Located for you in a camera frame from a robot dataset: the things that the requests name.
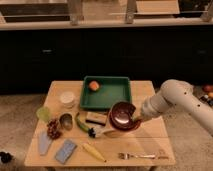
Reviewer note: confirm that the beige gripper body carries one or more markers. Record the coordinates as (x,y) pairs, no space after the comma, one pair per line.
(137,118)

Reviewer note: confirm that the dark red bowl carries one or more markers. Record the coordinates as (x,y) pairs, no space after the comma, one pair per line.
(121,117)

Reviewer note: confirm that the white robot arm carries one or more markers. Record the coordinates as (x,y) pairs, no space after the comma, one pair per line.
(176,92)

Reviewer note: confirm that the green plastic tray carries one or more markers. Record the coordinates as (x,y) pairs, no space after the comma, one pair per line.
(112,89)

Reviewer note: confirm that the wooden block brush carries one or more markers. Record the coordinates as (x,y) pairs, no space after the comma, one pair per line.
(93,117)

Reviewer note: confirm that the black white dish brush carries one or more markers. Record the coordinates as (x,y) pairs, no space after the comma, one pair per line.
(96,132)

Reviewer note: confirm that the orange fruit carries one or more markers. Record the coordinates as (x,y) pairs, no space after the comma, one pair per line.
(94,85)

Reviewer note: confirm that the yellow corn cob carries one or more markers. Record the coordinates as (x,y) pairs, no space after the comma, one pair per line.
(94,152)

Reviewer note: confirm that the green cucumber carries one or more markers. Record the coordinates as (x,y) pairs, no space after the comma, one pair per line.
(80,124)

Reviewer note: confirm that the small metal cup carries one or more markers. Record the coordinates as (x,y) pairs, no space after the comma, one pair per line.
(66,121)

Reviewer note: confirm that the items pile at right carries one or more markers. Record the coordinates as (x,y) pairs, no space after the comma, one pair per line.
(207,97)

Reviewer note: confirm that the wooden table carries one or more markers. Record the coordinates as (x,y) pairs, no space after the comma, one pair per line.
(150,138)

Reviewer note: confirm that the blue sponge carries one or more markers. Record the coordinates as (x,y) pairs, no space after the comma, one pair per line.
(65,151)

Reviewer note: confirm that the bunch of dark grapes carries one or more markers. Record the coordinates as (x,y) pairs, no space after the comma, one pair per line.
(53,131)

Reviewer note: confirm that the light green cup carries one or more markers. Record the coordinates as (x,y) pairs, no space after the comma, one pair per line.
(43,114)

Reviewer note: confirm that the grey blue cloth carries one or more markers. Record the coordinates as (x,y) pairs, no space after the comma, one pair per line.
(44,143)

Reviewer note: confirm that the black object on floor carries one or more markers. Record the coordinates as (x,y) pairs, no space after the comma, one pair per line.
(5,157)

